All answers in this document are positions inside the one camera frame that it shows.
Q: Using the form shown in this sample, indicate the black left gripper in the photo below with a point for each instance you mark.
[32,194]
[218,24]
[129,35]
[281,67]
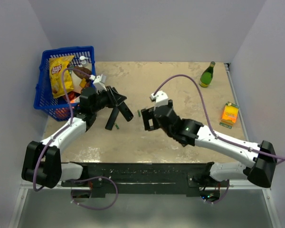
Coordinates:
[115,99]

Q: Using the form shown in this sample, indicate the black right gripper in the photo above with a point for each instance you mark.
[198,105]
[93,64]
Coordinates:
[147,114]

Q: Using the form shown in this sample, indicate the black remote control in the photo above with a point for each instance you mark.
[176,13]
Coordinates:
[125,111]
[112,118]

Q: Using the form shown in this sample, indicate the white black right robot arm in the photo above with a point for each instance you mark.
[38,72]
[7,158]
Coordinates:
[252,161]

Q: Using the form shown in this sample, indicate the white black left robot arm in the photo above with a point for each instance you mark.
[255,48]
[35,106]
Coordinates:
[42,163]

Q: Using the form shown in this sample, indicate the brown and white pouch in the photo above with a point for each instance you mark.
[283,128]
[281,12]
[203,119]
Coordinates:
[82,72]

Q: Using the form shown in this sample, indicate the white pump soap bottle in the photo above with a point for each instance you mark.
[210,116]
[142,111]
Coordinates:
[83,61]

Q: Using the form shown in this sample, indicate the orange ball in basket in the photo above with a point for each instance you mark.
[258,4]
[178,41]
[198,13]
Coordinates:
[62,113]

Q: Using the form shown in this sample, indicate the green glass bottle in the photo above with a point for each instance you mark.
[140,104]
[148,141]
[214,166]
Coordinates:
[207,75]

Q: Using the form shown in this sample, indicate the yellow Lays chips bag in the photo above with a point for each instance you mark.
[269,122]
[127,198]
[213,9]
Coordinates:
[58,79]

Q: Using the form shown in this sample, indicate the blue plastic basket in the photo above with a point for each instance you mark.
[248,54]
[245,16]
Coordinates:
[44,100]

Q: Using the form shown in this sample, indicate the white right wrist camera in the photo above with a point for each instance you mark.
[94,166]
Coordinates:
[160,98]

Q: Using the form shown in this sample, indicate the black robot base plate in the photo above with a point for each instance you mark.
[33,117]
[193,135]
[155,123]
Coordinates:
[190,179]

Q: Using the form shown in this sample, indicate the aluminium frame rail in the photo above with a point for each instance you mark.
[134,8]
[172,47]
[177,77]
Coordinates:
[244,185]

